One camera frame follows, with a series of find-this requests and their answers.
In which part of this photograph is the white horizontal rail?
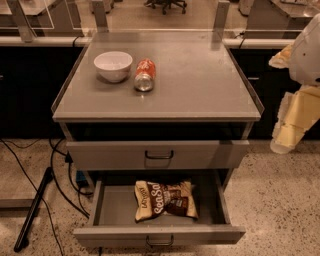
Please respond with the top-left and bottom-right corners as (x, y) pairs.
(0, 37), (294, 49)

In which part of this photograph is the black top drawer handle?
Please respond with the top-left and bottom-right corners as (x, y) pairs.
(144, 150), (174, 160)

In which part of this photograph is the open middle drawer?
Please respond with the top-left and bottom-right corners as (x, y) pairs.
(74, 170), (245, 247)

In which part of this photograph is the black bar on floor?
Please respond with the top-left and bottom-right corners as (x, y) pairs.
(14, 167), (52, 253)

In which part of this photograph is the black office chair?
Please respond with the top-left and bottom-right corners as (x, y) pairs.
(144, 0), (187, 15)

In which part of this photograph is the black middle drawer handle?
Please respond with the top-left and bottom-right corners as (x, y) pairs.
(146, 235), (174, 248)

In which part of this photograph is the closed top drawer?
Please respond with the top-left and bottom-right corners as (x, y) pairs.
(67, 140), (249, 171)

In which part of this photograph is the grey drawer cabinet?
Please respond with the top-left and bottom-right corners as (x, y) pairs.
(51, 30), (265, 248)

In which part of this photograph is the white ceramic bowl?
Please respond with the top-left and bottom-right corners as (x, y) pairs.
(94, 51), (133, 83)

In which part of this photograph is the black drawer handle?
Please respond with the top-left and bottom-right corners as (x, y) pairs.
(144, 150), (174, 160)
(146, 235), (174, 248)

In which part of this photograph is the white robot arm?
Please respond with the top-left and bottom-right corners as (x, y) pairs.
(269, 14), (320, 154)

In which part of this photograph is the black floor cable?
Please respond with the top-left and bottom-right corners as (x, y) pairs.
(0, 138), (65, 256)

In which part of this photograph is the orange soda can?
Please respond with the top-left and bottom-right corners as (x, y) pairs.
(134, 58), (156, 92)

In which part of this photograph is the brown sea salt chip bag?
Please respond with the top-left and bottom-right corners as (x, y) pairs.
(134, 180), (198, 222)

